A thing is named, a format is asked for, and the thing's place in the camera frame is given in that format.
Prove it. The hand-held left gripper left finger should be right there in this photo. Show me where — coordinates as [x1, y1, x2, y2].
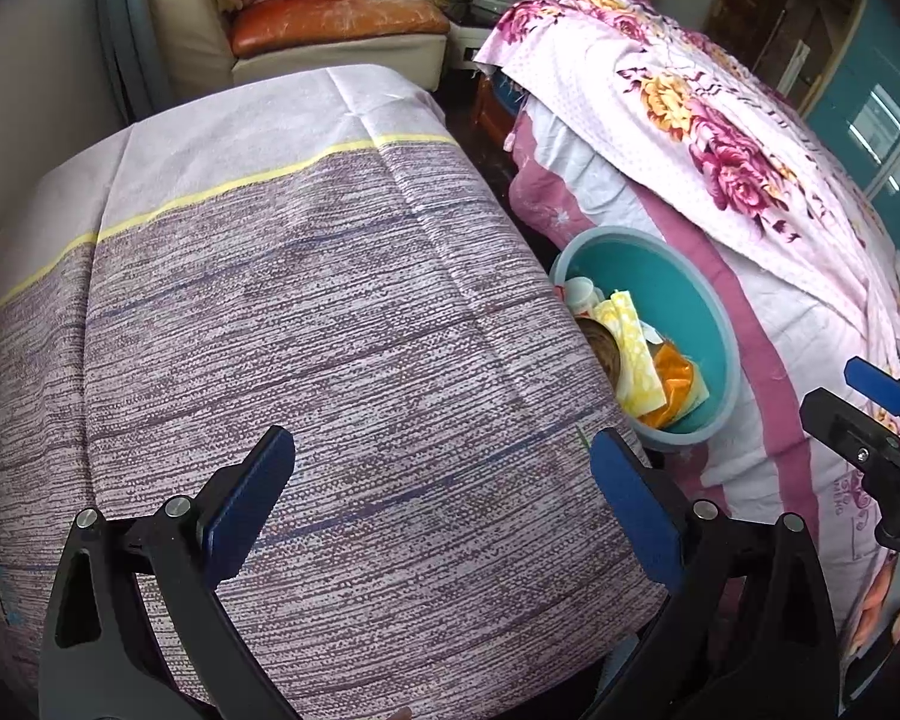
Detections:
[37, 424, 297, 720]

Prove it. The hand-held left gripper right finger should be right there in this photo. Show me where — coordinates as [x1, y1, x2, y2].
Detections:
[581, 426, 845, 720]

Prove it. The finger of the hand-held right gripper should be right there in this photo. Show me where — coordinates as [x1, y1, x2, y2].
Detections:
[799, 386, 900, 482]
[844, 356, 900, 421]

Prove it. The orange snack packet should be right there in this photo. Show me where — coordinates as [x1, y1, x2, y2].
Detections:
[637, 341, 710, 428]

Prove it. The brown round container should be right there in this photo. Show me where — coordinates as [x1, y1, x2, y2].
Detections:
[576, 317, 623, 385]

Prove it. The teal plastic trash bin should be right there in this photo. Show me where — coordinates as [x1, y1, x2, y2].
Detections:
[549, 225, 742, 452]

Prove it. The pink white quilt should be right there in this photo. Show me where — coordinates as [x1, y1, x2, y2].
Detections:
[506, 101, 900, 653]

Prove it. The purple striped tablecloth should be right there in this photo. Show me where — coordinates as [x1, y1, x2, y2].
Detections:
[0, 64, 653, 720]

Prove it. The teal door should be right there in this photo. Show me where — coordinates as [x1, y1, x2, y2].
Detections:
[802, 0, 900, 271]

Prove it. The floral pink bed sheet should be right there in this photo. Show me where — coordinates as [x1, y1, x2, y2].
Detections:
[472, 0, 900, 361]

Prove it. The dark wooden cabinet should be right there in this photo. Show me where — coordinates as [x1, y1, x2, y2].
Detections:
[705, 0, 871, 113]

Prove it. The red brown bedside cabinet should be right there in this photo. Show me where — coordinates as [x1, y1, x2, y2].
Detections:
[469, 71, 526, 151]

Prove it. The cream leather sofa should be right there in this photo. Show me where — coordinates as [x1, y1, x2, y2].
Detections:
[146, 0, 451, 91]

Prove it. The orange seat cushion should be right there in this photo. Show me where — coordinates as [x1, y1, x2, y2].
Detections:
[229, 0, 451, 57]

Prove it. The white side table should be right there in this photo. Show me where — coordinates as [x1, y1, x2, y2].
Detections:
[446, 0, 552, 72]

